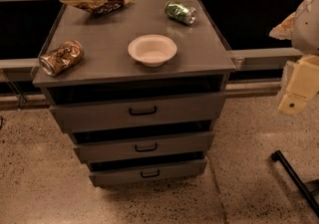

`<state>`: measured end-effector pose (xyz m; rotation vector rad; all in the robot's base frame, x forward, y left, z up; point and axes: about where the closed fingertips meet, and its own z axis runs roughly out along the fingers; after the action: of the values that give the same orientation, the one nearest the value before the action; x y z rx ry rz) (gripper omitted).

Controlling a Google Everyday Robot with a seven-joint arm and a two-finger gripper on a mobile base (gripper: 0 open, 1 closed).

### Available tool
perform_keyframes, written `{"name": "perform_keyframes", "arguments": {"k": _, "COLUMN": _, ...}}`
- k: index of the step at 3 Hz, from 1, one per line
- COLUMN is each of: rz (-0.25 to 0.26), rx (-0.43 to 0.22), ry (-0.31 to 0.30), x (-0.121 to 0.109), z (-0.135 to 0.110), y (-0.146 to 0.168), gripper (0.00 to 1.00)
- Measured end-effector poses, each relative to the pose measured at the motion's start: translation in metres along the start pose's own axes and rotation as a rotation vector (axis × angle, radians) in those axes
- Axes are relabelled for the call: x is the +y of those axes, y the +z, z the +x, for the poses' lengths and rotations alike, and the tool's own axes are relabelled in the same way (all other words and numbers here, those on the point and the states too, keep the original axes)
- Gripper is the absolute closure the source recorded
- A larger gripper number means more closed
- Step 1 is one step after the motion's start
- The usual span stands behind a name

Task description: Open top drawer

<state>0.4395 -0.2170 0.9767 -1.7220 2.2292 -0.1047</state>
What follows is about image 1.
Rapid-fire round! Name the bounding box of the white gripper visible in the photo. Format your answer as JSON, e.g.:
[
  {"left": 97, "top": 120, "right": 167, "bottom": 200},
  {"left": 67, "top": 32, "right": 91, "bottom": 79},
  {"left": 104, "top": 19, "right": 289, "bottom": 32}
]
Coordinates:
[{"left": 269, "top": 0, "right": 319, "bottom": 116}]

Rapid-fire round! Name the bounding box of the grey middle drawer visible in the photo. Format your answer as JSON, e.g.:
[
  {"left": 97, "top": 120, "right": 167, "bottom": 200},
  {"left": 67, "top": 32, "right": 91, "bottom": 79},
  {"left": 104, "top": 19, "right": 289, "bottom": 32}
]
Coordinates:
[{"left": 74, "top": 131, "right": 214, "bottom": 163}]

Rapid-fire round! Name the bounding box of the white paper bowl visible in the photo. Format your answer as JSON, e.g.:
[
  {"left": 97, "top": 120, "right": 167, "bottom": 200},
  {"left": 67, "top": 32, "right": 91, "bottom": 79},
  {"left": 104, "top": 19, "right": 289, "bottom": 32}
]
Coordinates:
[{"left": 128, "top": 35, "right": 177, "bottom": 67}]

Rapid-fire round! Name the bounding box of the grey top drawer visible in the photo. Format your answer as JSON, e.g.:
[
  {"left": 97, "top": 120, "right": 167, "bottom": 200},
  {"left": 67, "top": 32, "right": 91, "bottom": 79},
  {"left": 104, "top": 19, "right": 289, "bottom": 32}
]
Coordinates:
[{"left": 51, "top": 93, "right": 225, "bottom": 132}]

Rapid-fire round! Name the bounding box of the grey bottom drawer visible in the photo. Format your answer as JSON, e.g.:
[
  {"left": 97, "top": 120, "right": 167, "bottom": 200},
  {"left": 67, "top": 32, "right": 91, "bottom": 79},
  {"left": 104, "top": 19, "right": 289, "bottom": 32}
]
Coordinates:
[{"left": 89, "top": 159, "right": 206, "bottom": 187}]

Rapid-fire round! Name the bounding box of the black metal leg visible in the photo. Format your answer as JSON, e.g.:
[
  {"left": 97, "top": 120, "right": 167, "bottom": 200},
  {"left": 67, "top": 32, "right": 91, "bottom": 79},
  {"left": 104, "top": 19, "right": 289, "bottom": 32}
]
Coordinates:
[{"left": 271, "top": 150, "right": 319, "bottom": 218}]

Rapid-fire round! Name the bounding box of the grey metal drawer cabinet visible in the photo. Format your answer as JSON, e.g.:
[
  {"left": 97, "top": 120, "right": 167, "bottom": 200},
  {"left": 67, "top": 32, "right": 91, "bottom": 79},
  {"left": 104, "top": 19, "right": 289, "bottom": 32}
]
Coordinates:
[{"left": 33, "top": 0, "right": 234, "bottom": 173}]

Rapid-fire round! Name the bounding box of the green soda can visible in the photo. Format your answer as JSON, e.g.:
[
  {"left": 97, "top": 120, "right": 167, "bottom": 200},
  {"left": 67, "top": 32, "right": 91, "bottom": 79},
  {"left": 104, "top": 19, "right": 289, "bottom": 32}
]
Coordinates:
[{"left": 164, "top": 1, "right": 196, "bottom": 25}]

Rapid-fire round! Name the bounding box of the brown crushed soda can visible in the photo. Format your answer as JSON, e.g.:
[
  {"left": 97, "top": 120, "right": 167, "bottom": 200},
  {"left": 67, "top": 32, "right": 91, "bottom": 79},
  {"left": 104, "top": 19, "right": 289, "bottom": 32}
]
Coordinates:
[{"left": 39, "top": 41, "right": 84, "bottom": 77}]

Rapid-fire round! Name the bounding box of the grey drawer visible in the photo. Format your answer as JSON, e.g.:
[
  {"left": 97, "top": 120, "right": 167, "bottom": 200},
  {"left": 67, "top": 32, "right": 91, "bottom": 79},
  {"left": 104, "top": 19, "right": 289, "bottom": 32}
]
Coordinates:
[
  {"left": 89, "top": 159, "right": 206, "bottom": 187},
  {"left": 51, "top": 93, "right": 225, "bottom": 132},
  {"left": 74, "top": 131, "right": 214, "bottom": 163}
]

